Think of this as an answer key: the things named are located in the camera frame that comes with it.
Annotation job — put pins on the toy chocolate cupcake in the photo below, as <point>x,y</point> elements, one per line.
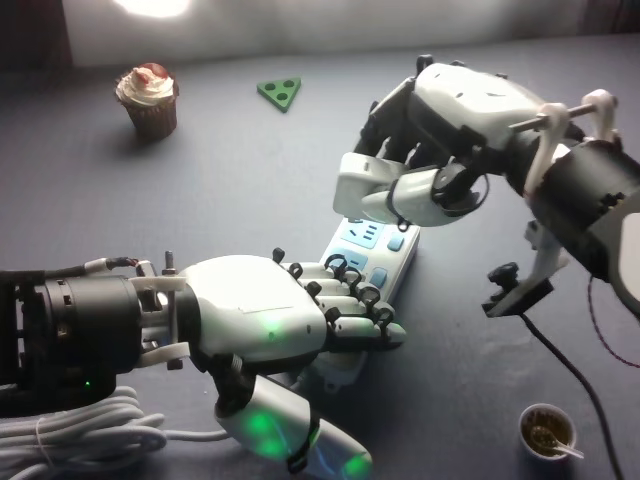
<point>145,95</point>

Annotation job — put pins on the small bowl of soup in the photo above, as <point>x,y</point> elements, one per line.
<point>537,442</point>

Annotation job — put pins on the small white spoon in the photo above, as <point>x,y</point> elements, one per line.
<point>567,451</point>

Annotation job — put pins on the white power strip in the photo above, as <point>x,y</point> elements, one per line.
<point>401,270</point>

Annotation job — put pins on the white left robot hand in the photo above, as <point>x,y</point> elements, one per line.
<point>250,305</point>

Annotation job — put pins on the white backdrop sheet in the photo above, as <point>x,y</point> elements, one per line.
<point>350,25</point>

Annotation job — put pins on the green triangle block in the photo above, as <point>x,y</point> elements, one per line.
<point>280,102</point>

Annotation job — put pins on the dark brown curtain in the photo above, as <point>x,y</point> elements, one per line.
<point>30,30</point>

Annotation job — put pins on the grey table cloth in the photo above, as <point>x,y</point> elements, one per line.
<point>225,190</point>

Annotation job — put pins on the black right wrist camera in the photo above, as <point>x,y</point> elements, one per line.
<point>520,297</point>

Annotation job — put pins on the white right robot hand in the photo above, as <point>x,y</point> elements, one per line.
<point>465,105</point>

